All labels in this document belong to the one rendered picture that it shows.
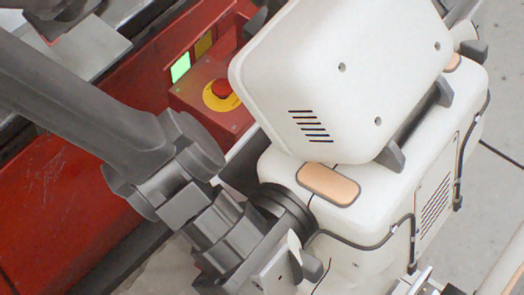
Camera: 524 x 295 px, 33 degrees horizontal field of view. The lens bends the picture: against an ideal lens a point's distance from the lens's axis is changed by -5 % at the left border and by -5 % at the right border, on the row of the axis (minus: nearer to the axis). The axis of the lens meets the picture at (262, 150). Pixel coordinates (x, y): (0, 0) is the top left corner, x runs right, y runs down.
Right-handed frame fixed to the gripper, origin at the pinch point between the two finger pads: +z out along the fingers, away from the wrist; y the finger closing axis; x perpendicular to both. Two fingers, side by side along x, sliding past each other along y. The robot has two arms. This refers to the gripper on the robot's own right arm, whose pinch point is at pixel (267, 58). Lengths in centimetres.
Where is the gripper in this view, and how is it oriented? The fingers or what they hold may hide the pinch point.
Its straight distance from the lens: 162.5
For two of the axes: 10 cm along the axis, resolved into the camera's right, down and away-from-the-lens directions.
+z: -1.9, 3.8, 9.1
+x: -6.1, 6.8, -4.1
